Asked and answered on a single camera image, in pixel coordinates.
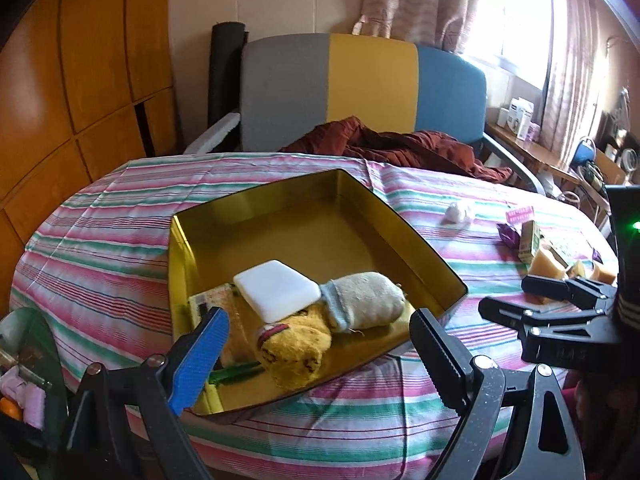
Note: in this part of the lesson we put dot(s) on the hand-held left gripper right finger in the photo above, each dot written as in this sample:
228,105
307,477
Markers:
440,360

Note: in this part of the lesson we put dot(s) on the white soap bar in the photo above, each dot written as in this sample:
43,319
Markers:
275,287

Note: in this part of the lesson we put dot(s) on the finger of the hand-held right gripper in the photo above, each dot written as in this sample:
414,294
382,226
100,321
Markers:
505,312
550,287

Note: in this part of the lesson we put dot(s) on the tall white box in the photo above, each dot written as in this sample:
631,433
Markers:
522,117

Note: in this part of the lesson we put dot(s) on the white ball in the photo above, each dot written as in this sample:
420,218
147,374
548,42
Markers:
457,213

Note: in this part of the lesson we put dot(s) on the printed paper packet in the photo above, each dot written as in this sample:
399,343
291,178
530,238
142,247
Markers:
235,305

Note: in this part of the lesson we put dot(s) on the dark red blanket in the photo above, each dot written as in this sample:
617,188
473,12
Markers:
425,152

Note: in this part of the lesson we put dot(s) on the pink folded cloth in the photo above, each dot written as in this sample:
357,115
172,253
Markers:
27,400

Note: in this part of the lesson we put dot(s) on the blue round object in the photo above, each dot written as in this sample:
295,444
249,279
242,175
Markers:
582,152

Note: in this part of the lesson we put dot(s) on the wooden wardrobe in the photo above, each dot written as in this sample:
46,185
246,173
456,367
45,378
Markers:
75,60

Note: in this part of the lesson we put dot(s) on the beige rolled sock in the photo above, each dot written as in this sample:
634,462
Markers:
365,300

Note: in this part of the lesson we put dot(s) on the small pink container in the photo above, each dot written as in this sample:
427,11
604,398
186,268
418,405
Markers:
534,132

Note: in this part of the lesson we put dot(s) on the yellow rolled sock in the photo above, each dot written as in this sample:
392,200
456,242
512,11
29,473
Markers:
295,355

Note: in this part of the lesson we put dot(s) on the pink sheer curtain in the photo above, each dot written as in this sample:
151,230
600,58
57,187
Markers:
575,50

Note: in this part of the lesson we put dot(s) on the grey yellow blue chair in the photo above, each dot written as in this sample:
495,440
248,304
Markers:
372,80

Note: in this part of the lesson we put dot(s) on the glass side table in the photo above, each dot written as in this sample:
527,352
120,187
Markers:
35,330

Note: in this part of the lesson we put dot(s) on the striped tablecloth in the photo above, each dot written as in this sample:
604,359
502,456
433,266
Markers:
125,240

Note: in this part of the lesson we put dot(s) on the window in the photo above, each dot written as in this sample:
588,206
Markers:
515,15

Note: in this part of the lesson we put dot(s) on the gold metal tin tray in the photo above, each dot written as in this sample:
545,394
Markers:
310,230

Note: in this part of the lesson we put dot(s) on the green edged snack packet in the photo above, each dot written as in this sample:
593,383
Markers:
562,250

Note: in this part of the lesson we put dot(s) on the small green box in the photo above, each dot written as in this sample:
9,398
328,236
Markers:
530,240

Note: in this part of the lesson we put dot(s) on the red clothing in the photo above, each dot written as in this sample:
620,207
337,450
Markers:
605,420

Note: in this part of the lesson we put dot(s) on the purple wrapper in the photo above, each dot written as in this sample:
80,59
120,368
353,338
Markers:
509,235

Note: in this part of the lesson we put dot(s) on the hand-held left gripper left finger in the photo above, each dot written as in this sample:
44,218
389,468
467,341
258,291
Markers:
200,355

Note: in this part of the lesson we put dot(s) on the wooden side desk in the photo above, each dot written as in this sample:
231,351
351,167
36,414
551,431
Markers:
540,155

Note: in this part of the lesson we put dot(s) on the patterned beige curtain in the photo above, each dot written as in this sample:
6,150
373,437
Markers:
415,0

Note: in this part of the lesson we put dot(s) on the pink wrapper packet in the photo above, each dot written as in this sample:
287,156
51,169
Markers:
521,215

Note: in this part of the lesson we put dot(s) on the green plastic item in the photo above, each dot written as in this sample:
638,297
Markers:
240,372

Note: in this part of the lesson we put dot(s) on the small white box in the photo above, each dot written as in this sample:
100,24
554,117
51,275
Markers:
505,117

